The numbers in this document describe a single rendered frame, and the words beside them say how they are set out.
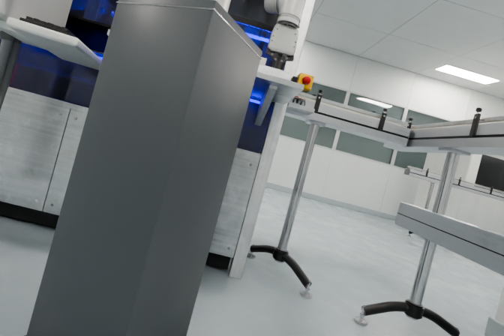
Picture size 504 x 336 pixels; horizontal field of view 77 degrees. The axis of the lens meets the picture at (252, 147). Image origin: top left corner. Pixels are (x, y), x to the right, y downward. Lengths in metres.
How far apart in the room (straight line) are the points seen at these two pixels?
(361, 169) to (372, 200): 0.66
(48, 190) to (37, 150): 0.19
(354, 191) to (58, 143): 5.68
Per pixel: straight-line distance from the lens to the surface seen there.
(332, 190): 6.48
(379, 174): 6.80
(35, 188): 1.77
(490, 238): 1.38
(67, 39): 1.17
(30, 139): 1.77
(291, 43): 1.21
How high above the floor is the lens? 0.61
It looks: 1 degrees up
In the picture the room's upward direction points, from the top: 15 degrees clockwise
